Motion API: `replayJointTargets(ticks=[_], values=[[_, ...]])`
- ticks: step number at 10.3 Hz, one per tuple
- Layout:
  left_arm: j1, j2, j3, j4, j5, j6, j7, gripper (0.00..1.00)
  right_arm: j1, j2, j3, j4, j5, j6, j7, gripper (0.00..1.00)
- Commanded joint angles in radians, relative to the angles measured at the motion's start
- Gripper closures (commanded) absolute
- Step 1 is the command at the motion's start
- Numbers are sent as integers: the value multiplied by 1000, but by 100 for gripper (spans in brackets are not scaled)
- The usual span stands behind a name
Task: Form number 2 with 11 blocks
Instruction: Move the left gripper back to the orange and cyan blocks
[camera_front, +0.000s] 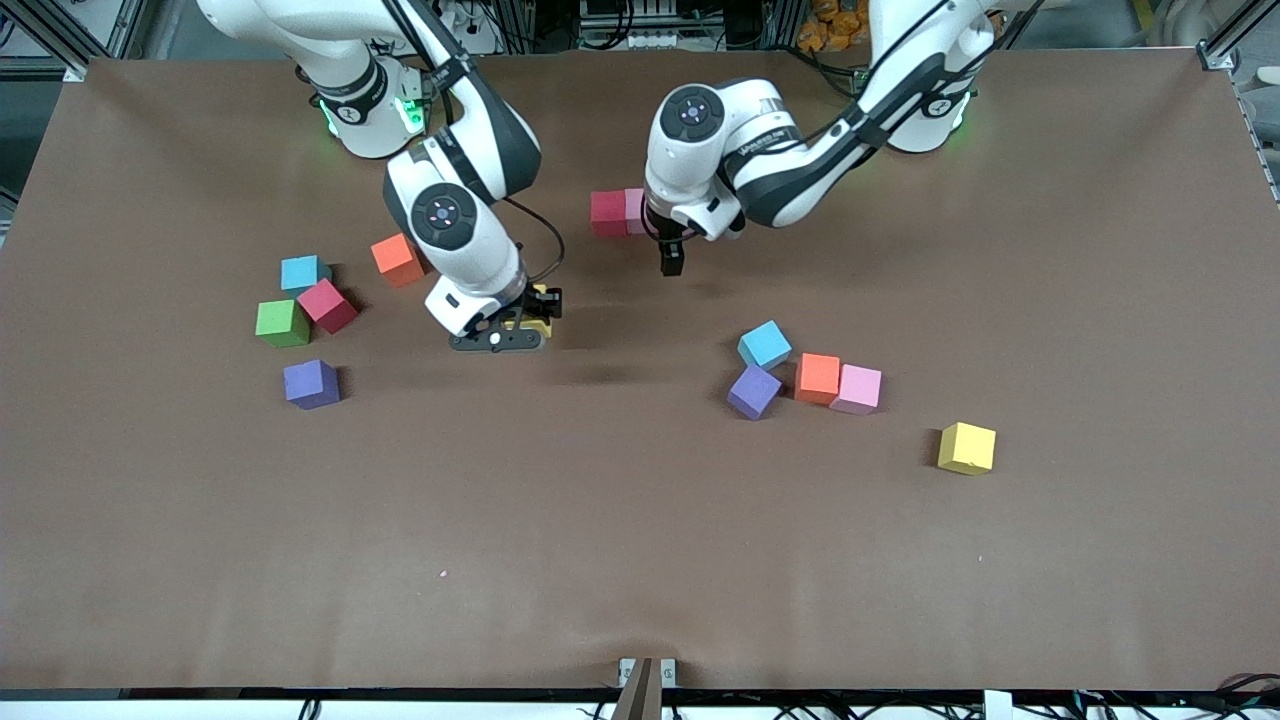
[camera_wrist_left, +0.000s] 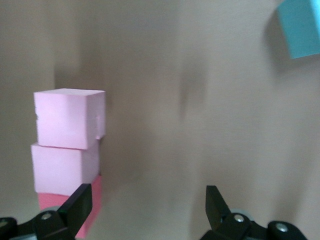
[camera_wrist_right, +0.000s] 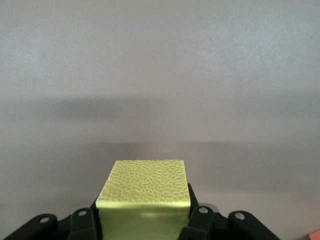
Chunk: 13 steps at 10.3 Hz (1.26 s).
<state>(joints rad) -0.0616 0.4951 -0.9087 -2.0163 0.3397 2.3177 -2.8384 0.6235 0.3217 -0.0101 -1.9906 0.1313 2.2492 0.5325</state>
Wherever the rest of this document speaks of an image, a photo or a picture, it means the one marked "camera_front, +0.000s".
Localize yellow foam cube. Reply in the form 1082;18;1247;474
937;422;998;477
520;284;555;339

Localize red foam cube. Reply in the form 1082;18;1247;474
297;279;360;335
590;190;630;238

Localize light blue foam cube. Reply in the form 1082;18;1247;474
280;255;333;297
737;320;793;371

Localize orange foam cube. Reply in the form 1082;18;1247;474
370;233;425;289
795;353;842;406

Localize purple foam cube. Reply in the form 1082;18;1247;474
283;359;342;412
727;364;784;422

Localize brown table cover sheet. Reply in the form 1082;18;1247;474
0;45;1280;693

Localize green foam cube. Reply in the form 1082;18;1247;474
255;299;312;349

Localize pile of orange objects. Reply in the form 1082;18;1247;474
797;0;871;53

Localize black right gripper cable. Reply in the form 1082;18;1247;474
500;195;567;286

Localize metal bracket with post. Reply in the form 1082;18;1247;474
612;657;678;720

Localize aluminium frame profile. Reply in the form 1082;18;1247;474
0;0;166;63
1195;0;1280;61

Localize aluminium edge rail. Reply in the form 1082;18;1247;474
1238;82;1280;209

